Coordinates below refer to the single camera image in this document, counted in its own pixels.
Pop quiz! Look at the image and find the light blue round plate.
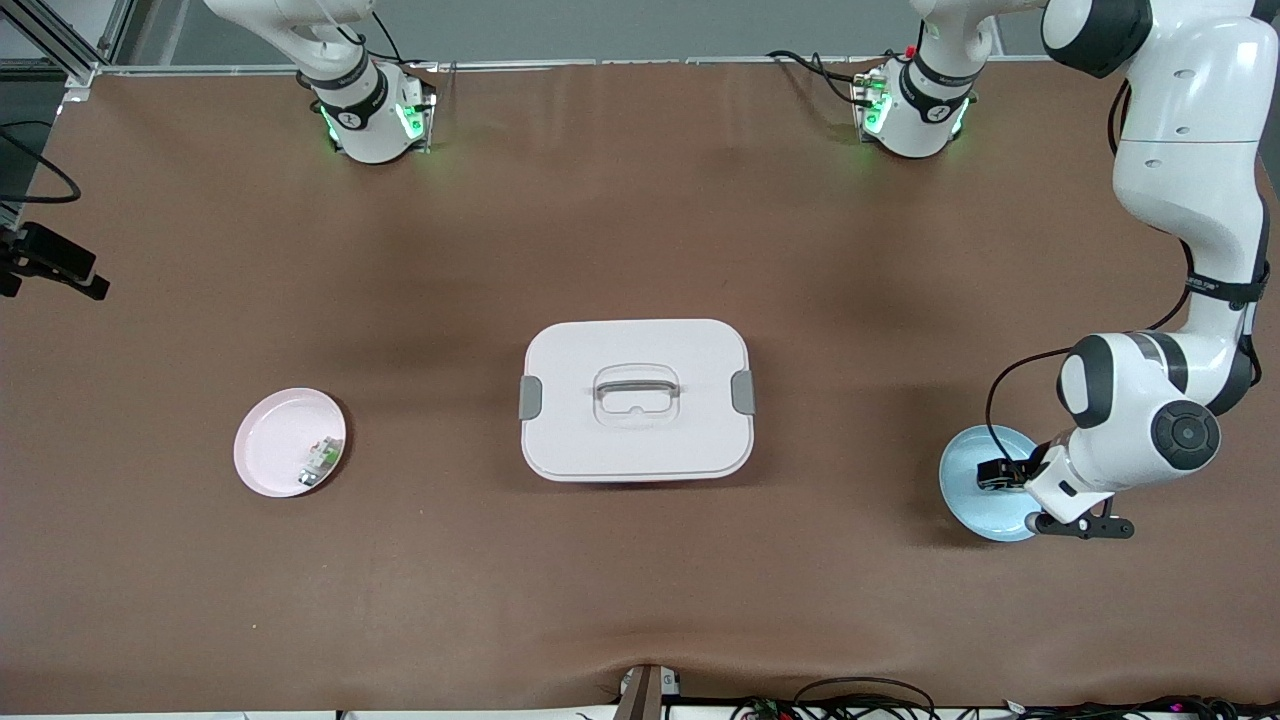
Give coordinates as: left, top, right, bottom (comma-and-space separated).
938, 424, 1051, 544

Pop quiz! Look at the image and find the pink round plate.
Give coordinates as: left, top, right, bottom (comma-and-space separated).
233, 387, 348, 499

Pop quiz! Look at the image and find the white lidded storage box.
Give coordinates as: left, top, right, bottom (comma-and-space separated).
518, 318, 757, 484

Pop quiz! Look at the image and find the brown table mat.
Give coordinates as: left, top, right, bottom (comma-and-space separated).
0, 58, 1280, 713

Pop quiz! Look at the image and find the aluminium frame profile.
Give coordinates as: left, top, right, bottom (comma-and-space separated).
0, 0, 138, 91

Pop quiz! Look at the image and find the black cable bundle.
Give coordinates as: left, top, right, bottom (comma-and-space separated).
728, 676, 1280, 720

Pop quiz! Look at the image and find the white switch with green button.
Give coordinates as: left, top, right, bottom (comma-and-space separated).
297, 437, 344, 489

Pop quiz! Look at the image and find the grey box lid handle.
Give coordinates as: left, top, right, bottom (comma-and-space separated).
594, 370, 681, 403

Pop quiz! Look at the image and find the black right base cable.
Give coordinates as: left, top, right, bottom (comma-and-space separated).
368, 8, 441, 73

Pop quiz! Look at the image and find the black base cable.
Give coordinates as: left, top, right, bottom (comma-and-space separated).
368, 8, 441, 73
766, 48, 863, 107

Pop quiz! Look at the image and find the brown table edge bracket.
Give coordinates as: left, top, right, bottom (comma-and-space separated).
615, 663, 683, 720

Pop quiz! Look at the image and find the black left base cable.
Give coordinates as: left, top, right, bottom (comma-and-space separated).
766, 48, 863, 107

